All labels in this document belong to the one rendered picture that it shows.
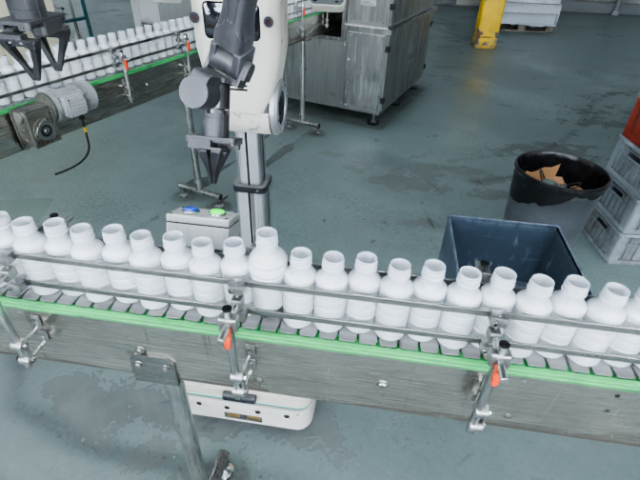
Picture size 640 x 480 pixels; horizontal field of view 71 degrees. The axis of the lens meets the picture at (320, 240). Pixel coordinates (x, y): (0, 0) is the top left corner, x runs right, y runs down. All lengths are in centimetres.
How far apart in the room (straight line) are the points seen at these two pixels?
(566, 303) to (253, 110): 90
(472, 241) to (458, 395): 59
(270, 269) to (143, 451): 130
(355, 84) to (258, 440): 341
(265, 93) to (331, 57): 326
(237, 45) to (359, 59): 355
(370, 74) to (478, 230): 317
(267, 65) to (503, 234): 82
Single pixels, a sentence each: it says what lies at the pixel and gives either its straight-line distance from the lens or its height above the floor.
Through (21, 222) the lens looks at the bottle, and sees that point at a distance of 102.
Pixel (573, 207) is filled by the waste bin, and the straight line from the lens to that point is 250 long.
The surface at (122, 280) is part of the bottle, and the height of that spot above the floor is 106.
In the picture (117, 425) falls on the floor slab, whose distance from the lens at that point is 206.
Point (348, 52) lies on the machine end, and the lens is 445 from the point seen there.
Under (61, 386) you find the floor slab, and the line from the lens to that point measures 227.
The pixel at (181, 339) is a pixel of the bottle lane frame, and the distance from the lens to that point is 95.
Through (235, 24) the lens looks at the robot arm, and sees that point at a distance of 89.
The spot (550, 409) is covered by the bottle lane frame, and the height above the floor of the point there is 90.
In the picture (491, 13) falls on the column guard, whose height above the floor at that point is 51.
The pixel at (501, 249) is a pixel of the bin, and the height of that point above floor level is 85.
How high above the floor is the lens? 164
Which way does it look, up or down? 36 degrees down
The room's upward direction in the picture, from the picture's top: 2 degrees clockwise
